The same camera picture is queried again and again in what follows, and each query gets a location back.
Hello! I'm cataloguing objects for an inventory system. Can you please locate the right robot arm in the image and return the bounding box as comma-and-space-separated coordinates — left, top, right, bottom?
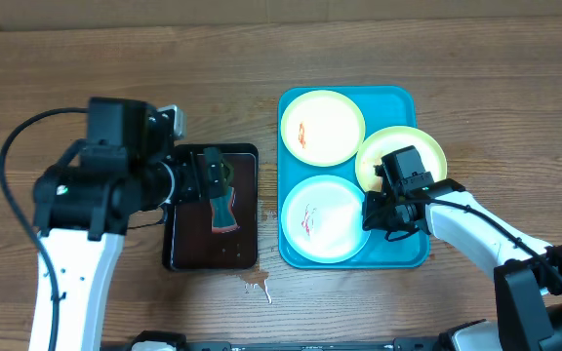
363, 177, 562, 350

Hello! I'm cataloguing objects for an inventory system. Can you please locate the teal plastic tray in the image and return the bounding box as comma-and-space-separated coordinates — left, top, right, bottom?
277, 86, 430, 269

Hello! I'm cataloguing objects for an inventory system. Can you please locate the yellow plate top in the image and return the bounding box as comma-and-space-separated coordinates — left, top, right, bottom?
280, 90, 366, 167

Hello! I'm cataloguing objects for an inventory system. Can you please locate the teal orange sponge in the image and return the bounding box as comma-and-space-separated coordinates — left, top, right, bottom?
210, 186, 239, 233

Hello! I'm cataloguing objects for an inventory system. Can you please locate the yellow plate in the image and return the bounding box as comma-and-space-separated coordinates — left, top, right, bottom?
280, 90, 366, 167
355, 126, 448, 192

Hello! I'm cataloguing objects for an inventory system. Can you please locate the light blue plate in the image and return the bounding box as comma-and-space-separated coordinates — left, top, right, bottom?
280, 175, 370, 264

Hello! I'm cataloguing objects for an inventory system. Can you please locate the black base frame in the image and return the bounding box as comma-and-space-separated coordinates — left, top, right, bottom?
100, 320, 502, 351

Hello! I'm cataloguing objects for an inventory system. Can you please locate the black rectangular tray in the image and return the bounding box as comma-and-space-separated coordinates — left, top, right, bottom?
162, 143, 259, 271

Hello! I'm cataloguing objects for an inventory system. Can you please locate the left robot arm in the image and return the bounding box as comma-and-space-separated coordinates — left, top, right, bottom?
29, 97, 237, 350

